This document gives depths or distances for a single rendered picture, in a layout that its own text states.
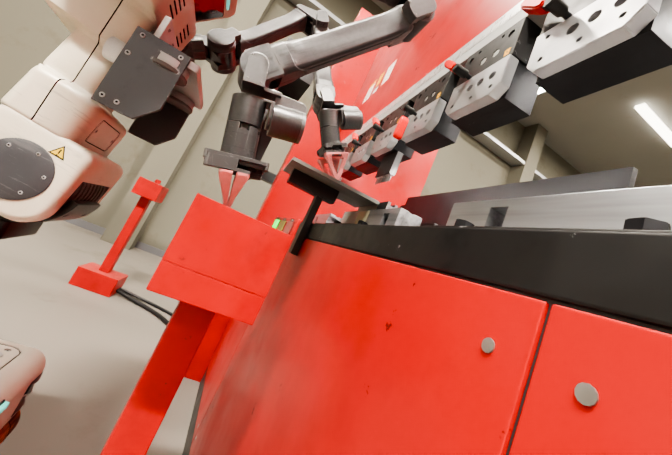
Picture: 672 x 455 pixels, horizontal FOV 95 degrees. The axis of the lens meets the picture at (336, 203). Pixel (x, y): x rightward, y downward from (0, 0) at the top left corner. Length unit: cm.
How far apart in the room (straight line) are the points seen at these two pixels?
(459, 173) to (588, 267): 595
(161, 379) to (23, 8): 494
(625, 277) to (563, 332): 4
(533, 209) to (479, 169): 608
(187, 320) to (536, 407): 50
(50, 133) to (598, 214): 79
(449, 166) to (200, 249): 567
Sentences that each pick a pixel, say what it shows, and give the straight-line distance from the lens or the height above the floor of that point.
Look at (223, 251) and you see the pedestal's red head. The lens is 50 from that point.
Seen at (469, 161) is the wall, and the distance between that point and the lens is 635.
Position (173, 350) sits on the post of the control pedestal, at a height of 57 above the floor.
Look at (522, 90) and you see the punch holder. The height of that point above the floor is 121.
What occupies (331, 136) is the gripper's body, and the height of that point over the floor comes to 112.
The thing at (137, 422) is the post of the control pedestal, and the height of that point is 45.
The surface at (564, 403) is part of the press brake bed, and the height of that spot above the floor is 78.
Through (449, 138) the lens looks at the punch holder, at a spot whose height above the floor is 118.
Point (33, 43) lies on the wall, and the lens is 512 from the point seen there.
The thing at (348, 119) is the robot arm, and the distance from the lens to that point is 92.
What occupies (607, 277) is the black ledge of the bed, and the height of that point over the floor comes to 85.
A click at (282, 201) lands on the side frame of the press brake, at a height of 99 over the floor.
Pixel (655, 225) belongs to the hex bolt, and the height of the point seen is 92.
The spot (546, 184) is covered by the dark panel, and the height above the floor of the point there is 132.
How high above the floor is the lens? 80
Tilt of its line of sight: 10 degrees up
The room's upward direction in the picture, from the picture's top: 24 degrees clockwise
